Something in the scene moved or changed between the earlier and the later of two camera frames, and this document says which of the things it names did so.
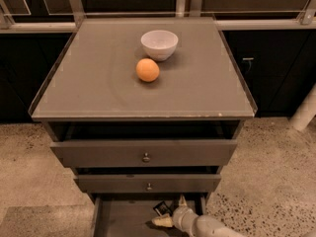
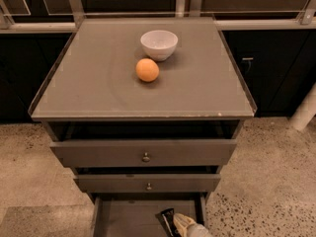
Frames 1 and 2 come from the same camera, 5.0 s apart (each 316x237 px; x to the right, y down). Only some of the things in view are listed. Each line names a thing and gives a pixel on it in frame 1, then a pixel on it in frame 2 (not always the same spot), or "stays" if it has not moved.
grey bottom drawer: (130, 214) stays
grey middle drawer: (149, 184) stays
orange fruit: (147, 70) stays
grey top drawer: (141, 153) stays
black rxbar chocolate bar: (162, 208) → (167, 219)
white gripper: (181, 216) → (199, 230)
